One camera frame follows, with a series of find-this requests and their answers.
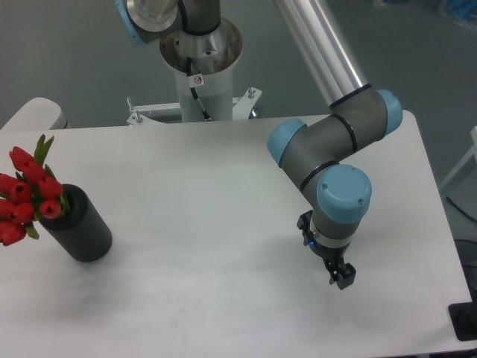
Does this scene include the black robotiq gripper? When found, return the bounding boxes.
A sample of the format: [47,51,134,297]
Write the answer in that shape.
[297,210,356,290]

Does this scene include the red tulip bouquet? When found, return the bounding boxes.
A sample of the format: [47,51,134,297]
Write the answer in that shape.
[1,134,71,246]

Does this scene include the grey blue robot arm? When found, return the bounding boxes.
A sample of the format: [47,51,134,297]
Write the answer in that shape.
[116,1,403,289]

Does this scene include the black ribbed cylindrical vase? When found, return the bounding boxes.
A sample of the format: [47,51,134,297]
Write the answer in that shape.
[40,184,113,263]

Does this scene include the black device at table edge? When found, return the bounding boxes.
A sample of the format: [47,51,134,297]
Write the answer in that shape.
[448,302,476,342]

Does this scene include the black cable on floor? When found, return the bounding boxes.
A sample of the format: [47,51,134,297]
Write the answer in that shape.
[446,196,477,222]

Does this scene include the white frame at right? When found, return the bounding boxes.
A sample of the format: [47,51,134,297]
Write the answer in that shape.
[438,127,476,193]

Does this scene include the black cable on pedestal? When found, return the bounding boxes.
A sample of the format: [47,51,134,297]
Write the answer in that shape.
[185,56,214,122]

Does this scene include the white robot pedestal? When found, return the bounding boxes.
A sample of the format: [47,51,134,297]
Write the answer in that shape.
[127,18,262,125]

